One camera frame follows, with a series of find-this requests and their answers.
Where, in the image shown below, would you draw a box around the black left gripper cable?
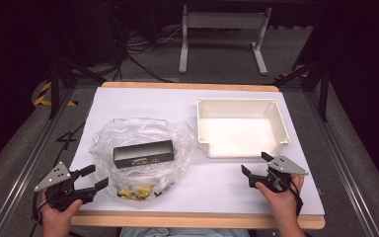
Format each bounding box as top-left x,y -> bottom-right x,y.
29,192 -> 48,237

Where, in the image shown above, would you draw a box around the black cardboard box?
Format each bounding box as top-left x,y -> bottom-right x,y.
113,139 -> 176,170

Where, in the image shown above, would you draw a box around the person's left hand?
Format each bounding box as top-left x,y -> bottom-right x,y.
40,198 -> 84,232

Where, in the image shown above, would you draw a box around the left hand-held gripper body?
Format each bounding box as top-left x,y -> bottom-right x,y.
34,160 -> 97,212

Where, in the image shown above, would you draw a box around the small yellow parts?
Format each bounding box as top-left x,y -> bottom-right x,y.
115,185 -> 155,200

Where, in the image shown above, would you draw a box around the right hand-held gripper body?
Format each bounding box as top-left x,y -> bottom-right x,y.
248,154 -> 310,194

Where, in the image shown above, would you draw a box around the black tripod stand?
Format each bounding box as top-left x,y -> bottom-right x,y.
46,53 -> 109,120

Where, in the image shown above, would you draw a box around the bundle of floor cables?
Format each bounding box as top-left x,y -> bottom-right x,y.
103,24 -> 183,84

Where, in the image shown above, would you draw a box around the black metal stand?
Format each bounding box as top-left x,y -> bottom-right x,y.
273,57 -> 331,123

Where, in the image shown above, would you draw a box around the white paper sheet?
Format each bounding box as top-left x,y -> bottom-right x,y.
68,86 -> 326,217

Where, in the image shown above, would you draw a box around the white plastic bin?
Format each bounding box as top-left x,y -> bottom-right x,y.
195,97 -> 292,160

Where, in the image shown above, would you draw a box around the clear plastic bag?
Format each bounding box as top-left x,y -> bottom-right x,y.
89,117 -> 197,202

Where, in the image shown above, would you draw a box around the yellow black hazard tape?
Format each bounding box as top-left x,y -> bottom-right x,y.
33,81 -> 79,108

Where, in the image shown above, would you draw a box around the white metal stand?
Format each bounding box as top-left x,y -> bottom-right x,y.
178,4 -> 273,76

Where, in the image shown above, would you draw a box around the person's light blue trousers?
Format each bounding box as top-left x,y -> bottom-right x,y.
118,227 -> 252,237

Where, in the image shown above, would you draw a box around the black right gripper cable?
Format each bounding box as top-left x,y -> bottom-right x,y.
287,179 -> 305,218

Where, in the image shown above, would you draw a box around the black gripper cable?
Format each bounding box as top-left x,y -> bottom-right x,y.
287,179 -> 305,218
29,192 -> 48,237

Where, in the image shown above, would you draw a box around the aluminium rail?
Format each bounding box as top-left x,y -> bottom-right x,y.
0,88 -> 77,237
303,89 -> 379,237

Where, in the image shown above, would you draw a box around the small black parts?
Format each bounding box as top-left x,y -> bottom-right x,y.
153,183 -> 176,198

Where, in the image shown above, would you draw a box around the person's right hand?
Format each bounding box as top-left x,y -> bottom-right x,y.
254,174 -> 306,227

